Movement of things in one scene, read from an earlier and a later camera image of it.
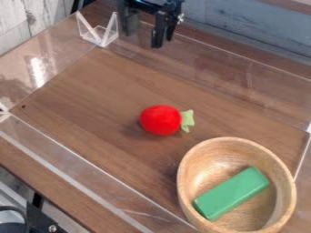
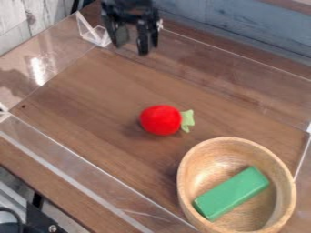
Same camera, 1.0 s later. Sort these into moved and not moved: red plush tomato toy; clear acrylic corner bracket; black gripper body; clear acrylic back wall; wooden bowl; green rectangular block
Moved: black gripper body
Not moved: red plush tomato toy; wooden bowl; clear acrylic back wall; green rectangular block; clear acrylic corner bracket
